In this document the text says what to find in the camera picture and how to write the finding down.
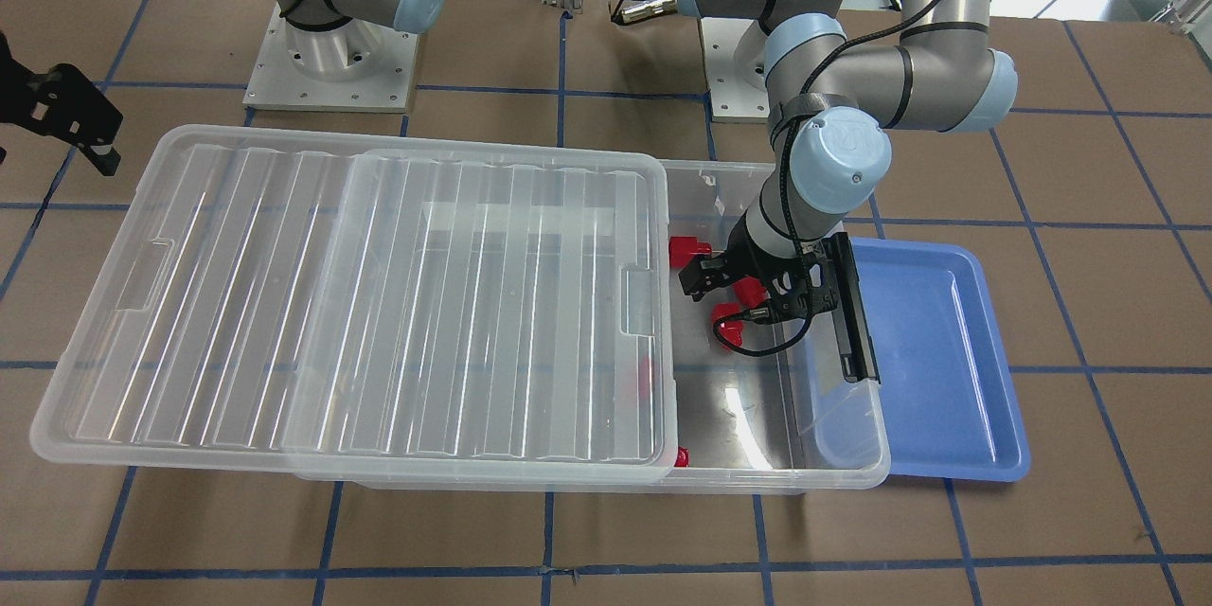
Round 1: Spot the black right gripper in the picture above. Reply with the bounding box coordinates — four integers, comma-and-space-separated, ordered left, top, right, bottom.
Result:
1, 35, 124, 176

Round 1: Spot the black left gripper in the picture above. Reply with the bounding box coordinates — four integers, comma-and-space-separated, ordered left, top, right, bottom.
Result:
678, 225, 835, 348

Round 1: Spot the red block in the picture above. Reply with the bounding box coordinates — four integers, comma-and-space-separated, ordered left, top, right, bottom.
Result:
668, 235, 713, 270
731, 276, 768, 310
711, 301, 745, 351

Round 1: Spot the clear plastic box lid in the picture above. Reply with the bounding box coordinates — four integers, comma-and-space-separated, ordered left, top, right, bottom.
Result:
30, 124, 678, 490

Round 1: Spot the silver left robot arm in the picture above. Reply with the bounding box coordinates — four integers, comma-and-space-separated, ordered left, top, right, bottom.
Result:
676, 0, 1019, 324

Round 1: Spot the red block centre low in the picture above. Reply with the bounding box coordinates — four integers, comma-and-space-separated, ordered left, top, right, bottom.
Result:
631, 355, 654, 404

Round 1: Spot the clear plastic storage box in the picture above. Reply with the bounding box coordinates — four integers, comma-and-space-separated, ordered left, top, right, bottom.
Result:
295, 158, 892, 496

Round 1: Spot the blue plastic tray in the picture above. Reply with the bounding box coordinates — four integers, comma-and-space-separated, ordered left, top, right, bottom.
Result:
853, 238, 1033, 484

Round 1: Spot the silver cylindrical connector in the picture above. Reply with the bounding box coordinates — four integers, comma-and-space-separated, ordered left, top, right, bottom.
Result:
611, 0, 678, 27

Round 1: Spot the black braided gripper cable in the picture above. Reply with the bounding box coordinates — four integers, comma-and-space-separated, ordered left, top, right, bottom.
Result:
716, 0, 976, 359

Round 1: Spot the black box latch handle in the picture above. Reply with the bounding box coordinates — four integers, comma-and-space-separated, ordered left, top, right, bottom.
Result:
819, 231, 882, 384

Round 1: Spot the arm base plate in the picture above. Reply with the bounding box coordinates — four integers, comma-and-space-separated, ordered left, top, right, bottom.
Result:
242, 7, 423, 114
699, 19, 846, 122

